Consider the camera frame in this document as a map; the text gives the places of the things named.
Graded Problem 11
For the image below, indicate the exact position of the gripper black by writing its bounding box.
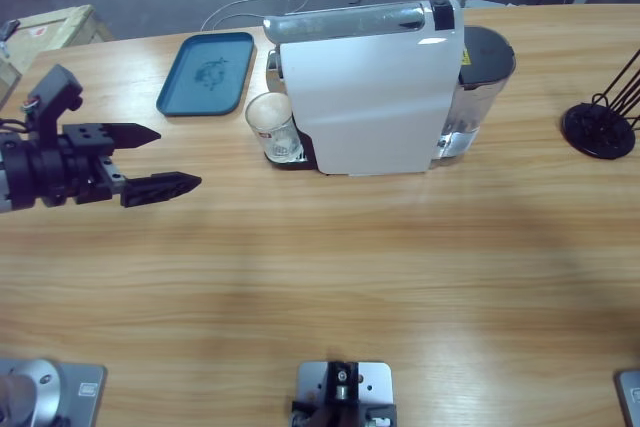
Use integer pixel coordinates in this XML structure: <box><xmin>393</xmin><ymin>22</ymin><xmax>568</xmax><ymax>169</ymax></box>
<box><xmin>2</xmin><ymin>121</ymin><xmax>203</xmax><ymax>214</ymax></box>

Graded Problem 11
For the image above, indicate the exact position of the clear drinking glass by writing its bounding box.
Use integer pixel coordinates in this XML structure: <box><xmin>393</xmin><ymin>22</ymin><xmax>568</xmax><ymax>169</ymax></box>
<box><xmin>244</xmin><ymin>91</ymin><xmax>305</xmax><ymax>164</ymax></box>

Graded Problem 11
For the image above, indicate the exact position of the white capsule coffee machine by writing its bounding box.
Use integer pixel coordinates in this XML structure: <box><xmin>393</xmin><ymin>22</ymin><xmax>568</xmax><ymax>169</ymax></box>
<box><xmin>263</xmin><ymin>0</ymin><xmax>466</xmax><ymax>178</ymax></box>

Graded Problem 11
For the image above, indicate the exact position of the clear water tank black lid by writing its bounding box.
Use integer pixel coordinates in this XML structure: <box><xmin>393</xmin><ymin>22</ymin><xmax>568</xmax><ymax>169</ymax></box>
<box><xmin>439</xmin><ymin>25</ymin><xmax>517</xmax><ymax>168</ymax></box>

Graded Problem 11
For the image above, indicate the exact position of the teal plastic tray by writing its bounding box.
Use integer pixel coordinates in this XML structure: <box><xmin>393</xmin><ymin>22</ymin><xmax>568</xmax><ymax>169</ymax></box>
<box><xmin>155</xmin><ymin>31</ymin><xmax>257</xmax><ymax>118</ymax></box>

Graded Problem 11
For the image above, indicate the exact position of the drip tray with metal grille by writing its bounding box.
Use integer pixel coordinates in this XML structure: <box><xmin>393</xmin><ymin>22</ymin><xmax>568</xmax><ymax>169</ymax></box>
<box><xmin>264</xmin><ymin>144</ymin><xmax>314</xmax><ymax>171</ymax></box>

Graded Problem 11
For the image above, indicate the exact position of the wooden crate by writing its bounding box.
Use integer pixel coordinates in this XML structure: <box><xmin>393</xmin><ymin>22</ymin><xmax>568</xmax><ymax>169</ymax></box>
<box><xmin>0</xmin><ymin>4</ymin><xmax>114</xmax><ymax>76</ymax></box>

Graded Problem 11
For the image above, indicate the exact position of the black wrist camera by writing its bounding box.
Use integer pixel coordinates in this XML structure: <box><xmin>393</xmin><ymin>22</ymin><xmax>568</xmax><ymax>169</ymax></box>
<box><xmin>24</xmin><ymin>64</ymin><xmax>85</xmax><ymax>148</ymax></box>

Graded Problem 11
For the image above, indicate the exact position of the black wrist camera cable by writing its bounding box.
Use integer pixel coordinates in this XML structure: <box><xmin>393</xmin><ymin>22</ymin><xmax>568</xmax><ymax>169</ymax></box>
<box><xmin>0</xmin><ymin>118</ymin><xmax>31</xmax><ymax>137</ymax></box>

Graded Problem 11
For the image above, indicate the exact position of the black wire capsule stand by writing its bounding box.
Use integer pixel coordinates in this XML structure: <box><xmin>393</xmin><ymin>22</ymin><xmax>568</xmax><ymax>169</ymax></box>
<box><xmin>560</xmin><ymin>49</ymin><xmax>640</xmax><ymax>162</ymax></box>

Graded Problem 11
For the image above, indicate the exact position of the arm grey base plate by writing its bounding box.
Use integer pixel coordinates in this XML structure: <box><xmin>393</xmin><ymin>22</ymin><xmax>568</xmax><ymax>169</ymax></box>
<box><xmin>614</xmin><ymin>369</ymin><xmax>640</xmax><ymax>427</ymax></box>
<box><xmin>0</xmin><ymin>357</ymin><xmax>108</xmax><ymax>427</ymax></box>

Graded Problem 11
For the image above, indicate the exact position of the dark extrusion post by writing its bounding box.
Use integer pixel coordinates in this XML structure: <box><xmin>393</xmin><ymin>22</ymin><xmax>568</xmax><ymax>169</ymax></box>
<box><xmin>325</xmin><ymin>359</ymin><xmax>360</xmax><ymax>406</ymax></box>

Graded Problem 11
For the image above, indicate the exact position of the grey centre mount plate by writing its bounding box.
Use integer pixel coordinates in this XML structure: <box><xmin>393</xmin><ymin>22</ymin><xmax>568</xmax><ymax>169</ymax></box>
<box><xmin>291</xmin><ymin>359</ymin><xmax>399</xmax><ymax>427</ymax></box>

